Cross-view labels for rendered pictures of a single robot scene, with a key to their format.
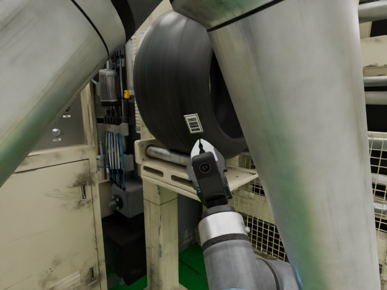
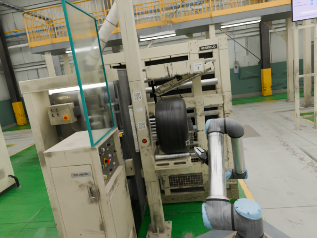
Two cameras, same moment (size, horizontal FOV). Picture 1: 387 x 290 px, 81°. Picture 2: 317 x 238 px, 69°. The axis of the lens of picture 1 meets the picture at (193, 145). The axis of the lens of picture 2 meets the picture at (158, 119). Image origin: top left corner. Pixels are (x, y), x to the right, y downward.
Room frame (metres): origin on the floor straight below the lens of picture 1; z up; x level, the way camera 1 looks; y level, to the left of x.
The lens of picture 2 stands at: (-0.86, 1.36, 1.71)
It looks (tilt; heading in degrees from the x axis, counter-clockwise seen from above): 11 degrees down; 325
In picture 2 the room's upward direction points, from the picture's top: 8 degrees counter-clockwise
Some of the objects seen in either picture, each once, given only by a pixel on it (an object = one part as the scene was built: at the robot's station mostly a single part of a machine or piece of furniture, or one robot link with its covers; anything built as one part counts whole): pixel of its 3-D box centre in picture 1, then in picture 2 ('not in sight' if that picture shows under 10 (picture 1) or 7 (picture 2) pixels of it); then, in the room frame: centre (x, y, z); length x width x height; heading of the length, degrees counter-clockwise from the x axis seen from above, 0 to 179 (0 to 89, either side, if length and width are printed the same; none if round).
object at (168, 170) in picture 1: (177, 174); (172, 162); (0.83, 0.06, 0.84); 0.36 x 0.09 x 0.06; 48
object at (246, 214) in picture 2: not in sight; (246, 216); (-0.13, 0.30, 0.81); 0.17 x 0.15 x 0.18; 35
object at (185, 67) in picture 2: not in sight; (175, 69); (1.06, -0.33, 1.71); 0.61 x 0.25 x 0.15; 48
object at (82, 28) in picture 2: not in sight; (93, 75); (0.87, 0.67, 1.75); 0.55 x 0.02 x 0.95; 138
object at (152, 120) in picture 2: not in sight; (153, 129); (1.36, -0.13, 1.05); 0.20 x 0.15 x 0.30; 48
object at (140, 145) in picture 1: (173, 145); (155, 152); (1.05, 0.10, 0.90); 0.40 x 0.03 x 0.10; 138
